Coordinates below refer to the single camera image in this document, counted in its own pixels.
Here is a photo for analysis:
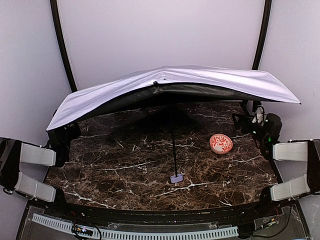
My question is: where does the lavender folding umbrella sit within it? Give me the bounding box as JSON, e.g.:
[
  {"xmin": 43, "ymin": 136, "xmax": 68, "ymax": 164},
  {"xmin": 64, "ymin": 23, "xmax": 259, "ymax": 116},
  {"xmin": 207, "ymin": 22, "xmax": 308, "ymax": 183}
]
[{"xmin": 45, "ymin": 65, "xmax": 302, "ymax": 186}]

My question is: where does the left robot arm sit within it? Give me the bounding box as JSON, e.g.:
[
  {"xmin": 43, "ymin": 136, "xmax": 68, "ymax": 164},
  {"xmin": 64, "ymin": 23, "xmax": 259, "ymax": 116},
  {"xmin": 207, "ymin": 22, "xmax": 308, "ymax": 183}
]
[{"xmin": 0, "ymin": 123, "xmax": 81, "ymax": 215}]

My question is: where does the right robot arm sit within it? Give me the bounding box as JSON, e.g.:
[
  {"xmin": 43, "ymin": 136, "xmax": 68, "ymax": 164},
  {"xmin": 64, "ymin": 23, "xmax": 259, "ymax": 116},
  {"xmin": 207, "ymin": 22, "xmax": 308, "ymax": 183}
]
[{"xmin": 232, "ymin": 113, "xmax": 320, "ymax": 211}]

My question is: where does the red patterned ceramic bowl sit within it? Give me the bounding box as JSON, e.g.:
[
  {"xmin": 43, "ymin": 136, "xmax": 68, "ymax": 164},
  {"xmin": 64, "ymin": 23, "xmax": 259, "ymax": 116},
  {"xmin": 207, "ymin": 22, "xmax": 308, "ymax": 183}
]
[{"xmin": 209, "ymin": 133, "xmax": 233, "ymax": 155}]

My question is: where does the small circuit board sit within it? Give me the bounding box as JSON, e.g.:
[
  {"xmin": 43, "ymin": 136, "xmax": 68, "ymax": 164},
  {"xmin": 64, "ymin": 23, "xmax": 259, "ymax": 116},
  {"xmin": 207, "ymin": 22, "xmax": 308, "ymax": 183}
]
[{"xmin": 71, "ymin": 224, "xmax": 94, "ymax": 237}]

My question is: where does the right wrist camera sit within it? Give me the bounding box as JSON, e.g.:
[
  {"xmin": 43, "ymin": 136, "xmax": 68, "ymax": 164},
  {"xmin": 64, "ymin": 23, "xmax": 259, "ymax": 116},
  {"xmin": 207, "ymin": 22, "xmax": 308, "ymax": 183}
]
[{"xmin": 252, "ymin": 101, "xmax": 265, "ymax": 126}]

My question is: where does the black front rail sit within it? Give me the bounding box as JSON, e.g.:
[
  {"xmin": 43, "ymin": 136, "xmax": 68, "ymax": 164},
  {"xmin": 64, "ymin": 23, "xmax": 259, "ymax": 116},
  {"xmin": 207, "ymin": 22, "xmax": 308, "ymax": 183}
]
[{"xmin": 64, "ymin": 203, "xmax": 263, "ymax": 227}]

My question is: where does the right black frame post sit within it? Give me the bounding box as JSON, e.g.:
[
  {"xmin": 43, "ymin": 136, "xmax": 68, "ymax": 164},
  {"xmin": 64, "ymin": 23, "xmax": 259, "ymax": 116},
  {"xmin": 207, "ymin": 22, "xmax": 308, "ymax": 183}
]
[{"xmin": 252, "ymin": 0, "xmax": 272, "ymax": 70}]

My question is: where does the black frame post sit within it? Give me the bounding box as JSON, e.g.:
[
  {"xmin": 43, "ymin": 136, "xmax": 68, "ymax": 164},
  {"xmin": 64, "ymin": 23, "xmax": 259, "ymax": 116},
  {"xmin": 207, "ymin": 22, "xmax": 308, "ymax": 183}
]
[
  {"xmin": 49, "ymin": 0, "xmax": 78, "ymax": 93},
  {"xmin": 252, "ymin": 0, "xmax": 272, "ymax": 70}
]

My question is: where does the grey slotted cable duct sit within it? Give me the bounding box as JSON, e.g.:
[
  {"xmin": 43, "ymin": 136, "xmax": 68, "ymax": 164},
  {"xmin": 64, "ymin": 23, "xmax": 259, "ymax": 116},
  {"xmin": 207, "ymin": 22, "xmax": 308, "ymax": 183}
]
[{"xmin": 31, "ymin": 213, "xmax": 239, "ymax": 240}]

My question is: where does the left black frame post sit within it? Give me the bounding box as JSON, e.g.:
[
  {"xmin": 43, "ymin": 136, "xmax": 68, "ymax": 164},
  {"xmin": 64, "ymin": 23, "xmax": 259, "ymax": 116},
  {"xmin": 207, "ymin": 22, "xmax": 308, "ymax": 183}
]
[{"xmin": 49, "ymin": 0, "xmax": 78, "ymax": 93}]

